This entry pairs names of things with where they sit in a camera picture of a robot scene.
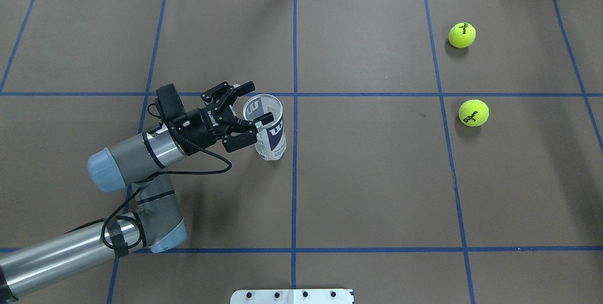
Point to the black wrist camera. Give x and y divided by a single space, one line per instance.
169 104

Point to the yellow tennis ball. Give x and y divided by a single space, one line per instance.
462 35
473 113

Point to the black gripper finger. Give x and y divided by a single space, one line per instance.
264 119
244 88

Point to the white blue tennis ball can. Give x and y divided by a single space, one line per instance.
271 142

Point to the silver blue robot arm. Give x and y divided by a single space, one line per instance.
46 140

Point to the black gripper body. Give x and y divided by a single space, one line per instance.
201 129

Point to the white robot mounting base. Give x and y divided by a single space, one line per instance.
293 296

